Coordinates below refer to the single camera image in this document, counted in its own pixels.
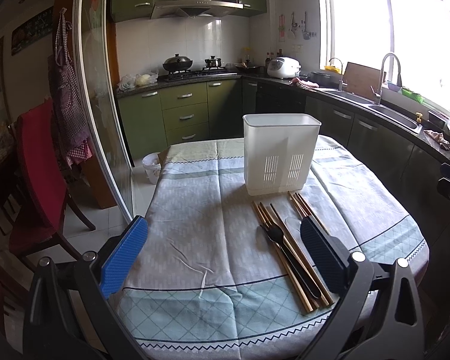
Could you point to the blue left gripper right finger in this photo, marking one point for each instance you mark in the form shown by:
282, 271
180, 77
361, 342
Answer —
328, 253

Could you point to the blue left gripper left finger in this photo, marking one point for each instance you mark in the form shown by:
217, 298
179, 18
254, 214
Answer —
122, 256

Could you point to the wooden chopstick two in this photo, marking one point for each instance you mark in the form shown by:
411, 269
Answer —
269, 220

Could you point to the wooden chopstick one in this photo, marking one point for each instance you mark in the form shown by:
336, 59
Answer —
279, 258

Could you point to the black fork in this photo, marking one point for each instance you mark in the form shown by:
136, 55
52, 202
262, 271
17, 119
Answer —
277, 236

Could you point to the wooden chopstick three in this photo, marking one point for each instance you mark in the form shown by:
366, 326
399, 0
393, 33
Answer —
326, 298

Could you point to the wooden chopstick four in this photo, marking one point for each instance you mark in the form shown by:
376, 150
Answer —
297, 206

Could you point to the green kitchen cabinets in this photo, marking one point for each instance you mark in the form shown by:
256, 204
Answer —
155, 119

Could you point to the patterned light tablecloth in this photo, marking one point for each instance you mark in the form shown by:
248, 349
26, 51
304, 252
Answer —
208, 283

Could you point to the red wooden chair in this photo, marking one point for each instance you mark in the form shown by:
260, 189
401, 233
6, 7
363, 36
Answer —
40, 221

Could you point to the white waste bin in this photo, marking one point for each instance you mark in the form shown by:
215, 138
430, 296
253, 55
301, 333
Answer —
152, 167

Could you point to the white plastic utensil holder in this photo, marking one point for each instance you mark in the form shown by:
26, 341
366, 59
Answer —
278, 150

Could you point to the wooden cutting board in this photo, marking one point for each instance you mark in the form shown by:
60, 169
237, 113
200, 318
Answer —
361, 80

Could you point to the checkered hanging apron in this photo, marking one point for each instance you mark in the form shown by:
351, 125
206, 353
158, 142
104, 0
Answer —
71, 122

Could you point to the white rice cooker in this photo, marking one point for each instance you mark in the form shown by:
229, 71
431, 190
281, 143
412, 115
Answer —
283, 68

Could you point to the black wok with lid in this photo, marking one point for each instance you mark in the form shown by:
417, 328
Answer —
177, 63

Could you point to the small black pot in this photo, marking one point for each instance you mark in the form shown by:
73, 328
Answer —
213, 63

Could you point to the glass sliding door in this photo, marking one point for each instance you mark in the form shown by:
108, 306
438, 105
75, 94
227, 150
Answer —
91, 63

